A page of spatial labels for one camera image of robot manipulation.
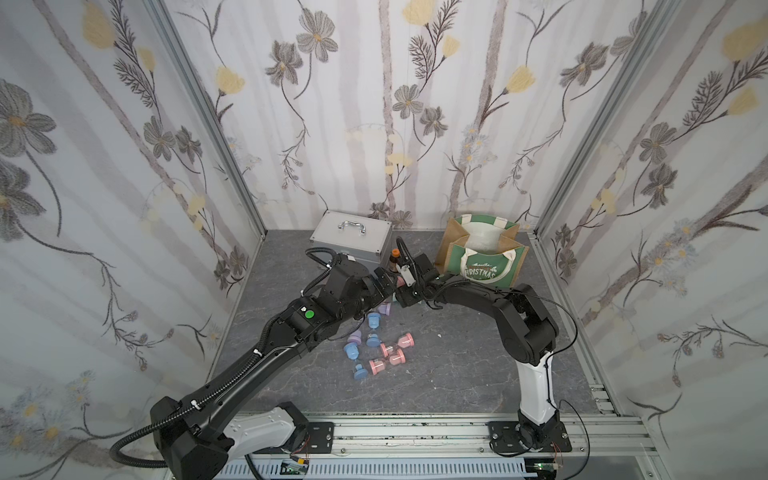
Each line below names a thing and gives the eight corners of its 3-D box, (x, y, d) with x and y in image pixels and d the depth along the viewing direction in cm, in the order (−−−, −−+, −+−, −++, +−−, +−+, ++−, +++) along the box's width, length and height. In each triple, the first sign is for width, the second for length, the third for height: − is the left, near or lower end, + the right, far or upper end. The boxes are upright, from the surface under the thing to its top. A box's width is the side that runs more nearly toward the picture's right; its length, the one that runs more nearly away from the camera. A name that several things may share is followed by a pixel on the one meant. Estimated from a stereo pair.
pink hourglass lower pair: (378, 350, 90) (378, 347, 88) (388, 340, 92) (388, 337, 90) (398, 370, 86) (398, 367, 84) (408, 359, 88) (408, 356, 86)
